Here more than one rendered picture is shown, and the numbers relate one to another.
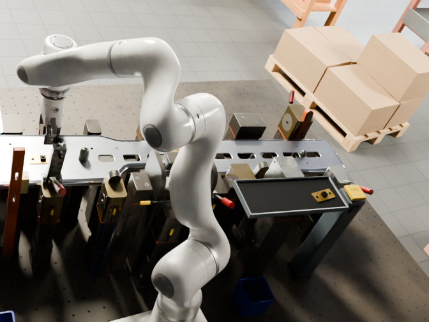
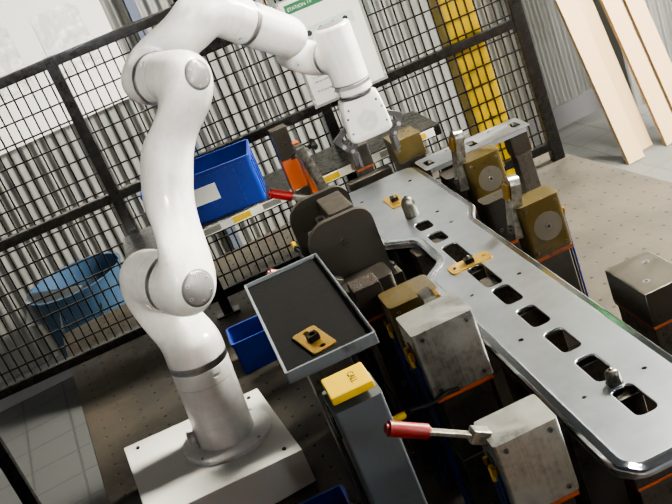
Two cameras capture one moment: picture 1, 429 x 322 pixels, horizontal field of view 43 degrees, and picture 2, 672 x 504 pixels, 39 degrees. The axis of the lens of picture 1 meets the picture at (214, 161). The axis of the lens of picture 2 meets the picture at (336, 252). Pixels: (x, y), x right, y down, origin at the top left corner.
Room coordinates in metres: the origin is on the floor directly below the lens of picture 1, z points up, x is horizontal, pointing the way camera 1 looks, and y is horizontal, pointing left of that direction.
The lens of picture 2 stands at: (2.05, -1.40, 1.77)
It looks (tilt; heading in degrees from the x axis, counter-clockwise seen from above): 22 degrees down; 120
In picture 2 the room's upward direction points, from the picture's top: 22 degrees counter-clockwise
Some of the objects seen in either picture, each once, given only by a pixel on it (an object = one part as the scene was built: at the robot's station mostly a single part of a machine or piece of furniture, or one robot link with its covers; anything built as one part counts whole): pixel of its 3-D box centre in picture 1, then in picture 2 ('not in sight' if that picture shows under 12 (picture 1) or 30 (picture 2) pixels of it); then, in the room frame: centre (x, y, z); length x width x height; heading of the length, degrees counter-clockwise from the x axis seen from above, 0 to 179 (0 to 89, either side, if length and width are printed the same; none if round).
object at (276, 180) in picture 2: not in sight; (279, 186); (0.74, 0.72, 1.02); 0.90 x 0.22 x 0.03; 37
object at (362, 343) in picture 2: (292, 195); (304, 310); (1.31, -0.27, 1.16); 0.37 x 0.14 x 0.02; 127
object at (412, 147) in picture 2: not in sight; (422, 195); (1.10, 0.79, 0.88); 0.08 x 0.08 x 0.36; 37
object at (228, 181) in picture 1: (215, 220); (399, 375); (1.32, -0.09, 0.90); 0.05 x 0.05 x 0.40; 37
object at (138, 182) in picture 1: (127, 225); not in sight; (1.13, 0.17, 0.91); 0.07 x 0.05 x 0.42; 37
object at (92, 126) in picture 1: (86, 153); (518, 252); (1.43, 0.44, 0.84); 0.10 x 0.05 x 0.29; 37
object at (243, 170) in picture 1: (226, 212); (434, 387); (1.39, -0.11, 0.89); 0.12 x 0.08 x 0.38; 37
